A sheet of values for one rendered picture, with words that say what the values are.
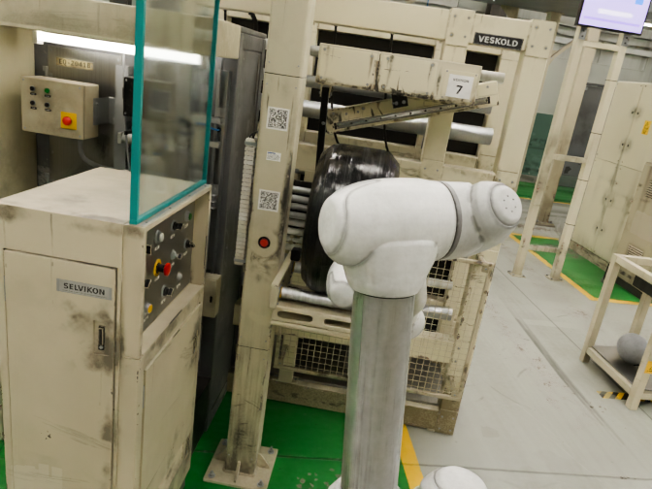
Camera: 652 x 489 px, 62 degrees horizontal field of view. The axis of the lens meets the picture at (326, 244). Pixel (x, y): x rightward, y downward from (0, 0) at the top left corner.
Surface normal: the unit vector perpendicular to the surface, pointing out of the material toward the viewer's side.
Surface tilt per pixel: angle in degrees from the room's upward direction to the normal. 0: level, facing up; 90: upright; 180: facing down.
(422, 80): 90
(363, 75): 90
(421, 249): 90
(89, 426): 90
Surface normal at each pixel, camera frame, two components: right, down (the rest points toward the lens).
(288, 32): -0.11, 0.29
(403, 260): 0.34, 0.31
